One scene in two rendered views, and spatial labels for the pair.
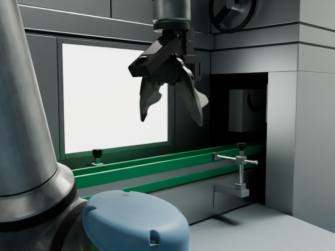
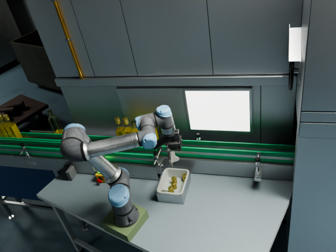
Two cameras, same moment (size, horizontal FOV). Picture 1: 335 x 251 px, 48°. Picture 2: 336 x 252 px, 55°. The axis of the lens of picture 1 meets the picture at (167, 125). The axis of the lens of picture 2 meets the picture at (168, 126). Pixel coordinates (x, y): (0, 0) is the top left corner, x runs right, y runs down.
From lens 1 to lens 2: 1.75 m
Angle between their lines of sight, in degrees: 67
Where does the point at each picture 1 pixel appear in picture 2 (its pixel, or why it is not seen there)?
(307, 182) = (312, 192)
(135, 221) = (112, 195)
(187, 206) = (235, 169)
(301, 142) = (303, 172)
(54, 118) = (184, 117)
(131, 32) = (223, 82)
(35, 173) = (106, 177)
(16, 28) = (94, 160)
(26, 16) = (169, 82)
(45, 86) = (179, 106)
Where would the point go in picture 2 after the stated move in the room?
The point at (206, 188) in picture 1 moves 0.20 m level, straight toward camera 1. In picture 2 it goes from (248, 166) to (221, 179)
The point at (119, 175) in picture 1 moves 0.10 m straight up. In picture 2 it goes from (196, 150) to (195, 138)
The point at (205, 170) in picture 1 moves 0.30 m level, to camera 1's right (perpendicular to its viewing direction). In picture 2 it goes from (251, 157) to (289, 184)
